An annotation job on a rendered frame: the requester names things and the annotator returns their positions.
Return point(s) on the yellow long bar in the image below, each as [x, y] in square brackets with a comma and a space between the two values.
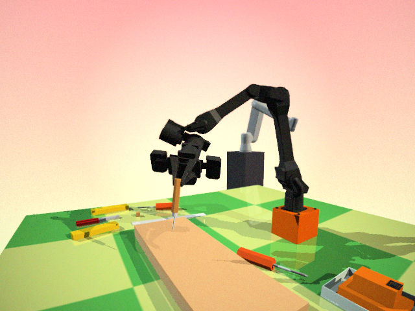
[109, 209]
[97, 229]

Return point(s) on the orange-handled awl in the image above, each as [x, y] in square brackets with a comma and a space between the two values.
[161, 206]
[262, 261]

